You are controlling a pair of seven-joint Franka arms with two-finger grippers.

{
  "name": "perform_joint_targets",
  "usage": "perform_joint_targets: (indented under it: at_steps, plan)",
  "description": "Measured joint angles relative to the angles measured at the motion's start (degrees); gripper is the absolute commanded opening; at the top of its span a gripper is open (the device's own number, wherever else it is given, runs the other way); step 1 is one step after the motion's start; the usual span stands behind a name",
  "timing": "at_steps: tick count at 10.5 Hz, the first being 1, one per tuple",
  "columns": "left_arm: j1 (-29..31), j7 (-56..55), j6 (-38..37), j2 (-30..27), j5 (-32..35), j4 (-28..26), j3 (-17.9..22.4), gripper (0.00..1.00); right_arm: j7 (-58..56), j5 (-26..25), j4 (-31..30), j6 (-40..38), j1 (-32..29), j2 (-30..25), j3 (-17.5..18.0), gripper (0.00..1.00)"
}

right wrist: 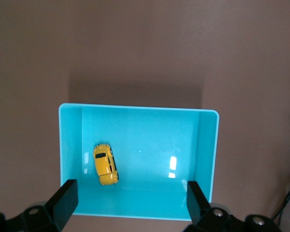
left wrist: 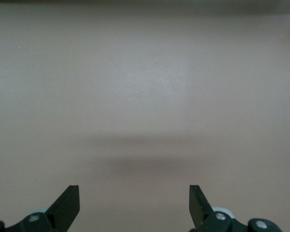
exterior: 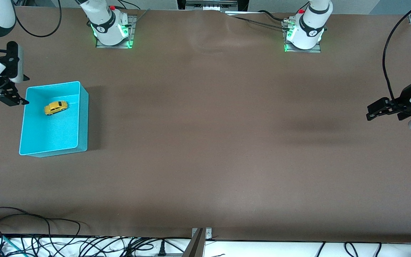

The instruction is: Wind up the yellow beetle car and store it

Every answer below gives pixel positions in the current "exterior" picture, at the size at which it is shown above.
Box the long black table cable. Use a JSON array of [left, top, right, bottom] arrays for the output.
[[223, 11, 291, 32]]

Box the yellow beetle toy car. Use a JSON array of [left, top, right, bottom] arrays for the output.
[[44, 101, 69, 116]]

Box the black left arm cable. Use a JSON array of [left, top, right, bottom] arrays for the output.
[[382, 0, 411, 102]]

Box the thin grey cable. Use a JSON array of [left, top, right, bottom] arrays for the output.
[[129, 9, 151, 29]]

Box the grey power strip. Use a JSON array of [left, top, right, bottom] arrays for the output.
[[185, 0, 239, 10]]

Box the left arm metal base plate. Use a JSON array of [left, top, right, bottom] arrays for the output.
[[283, 19, 322, 53]]

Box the turquoise plastic bin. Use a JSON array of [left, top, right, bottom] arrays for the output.
[[19, 81, 89, 158]]

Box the black hanging right arm cable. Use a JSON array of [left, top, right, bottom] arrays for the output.
[[13, 0, 62, 37]]

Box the small metal table bracket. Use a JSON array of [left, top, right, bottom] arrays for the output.
[[191, 227, 213, 240]]

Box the short black table cable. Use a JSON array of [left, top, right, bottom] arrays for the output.
[[258, 10, 285, 22]]

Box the black looping cable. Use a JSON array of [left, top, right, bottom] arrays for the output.
[[0, 206, 82, 239]]

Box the grey metal mast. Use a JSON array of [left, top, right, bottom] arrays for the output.
[[182, 228, 206, 257]]

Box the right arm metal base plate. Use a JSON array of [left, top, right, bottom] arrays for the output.
[[96, 15, 137, 49]]

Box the black looped floor cable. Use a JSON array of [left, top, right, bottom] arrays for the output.
[[344, 242, 360, 257]]

